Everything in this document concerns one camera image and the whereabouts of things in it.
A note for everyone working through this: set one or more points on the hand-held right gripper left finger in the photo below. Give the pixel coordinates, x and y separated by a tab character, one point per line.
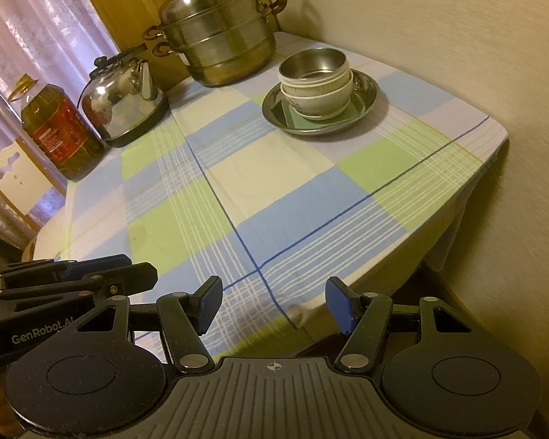
210	304

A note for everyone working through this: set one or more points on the stainless steel steamer pot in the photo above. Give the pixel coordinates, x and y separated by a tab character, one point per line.
219	41

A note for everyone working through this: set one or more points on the checked tablecloth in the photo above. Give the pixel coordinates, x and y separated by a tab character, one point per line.
274	192

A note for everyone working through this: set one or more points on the white floral ceramic bowl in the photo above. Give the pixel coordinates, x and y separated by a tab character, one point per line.
320	105

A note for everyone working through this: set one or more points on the brown wooden panel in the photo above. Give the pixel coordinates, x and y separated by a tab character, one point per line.
132	4

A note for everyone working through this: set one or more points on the cooking oil bottle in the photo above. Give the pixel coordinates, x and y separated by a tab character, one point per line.
59	132

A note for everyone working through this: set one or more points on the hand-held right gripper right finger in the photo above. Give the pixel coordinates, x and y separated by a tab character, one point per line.
337	304

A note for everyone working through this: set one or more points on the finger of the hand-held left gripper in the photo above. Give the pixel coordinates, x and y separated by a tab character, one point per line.
128	279
96	266

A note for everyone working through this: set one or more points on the white carved chair back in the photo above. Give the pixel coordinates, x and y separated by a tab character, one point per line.
23	183

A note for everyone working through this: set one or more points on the stainless steel kettle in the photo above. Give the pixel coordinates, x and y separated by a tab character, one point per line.
119	100

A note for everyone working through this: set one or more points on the pale lace curtain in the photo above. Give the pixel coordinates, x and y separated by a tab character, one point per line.
27	32

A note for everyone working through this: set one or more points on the green square plate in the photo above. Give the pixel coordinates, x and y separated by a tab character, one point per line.
297	121

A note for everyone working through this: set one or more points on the small stainless steel bowl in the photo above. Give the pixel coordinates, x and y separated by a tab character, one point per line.
311	61

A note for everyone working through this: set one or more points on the round stainless steel plate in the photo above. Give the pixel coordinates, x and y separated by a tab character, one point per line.
367	89

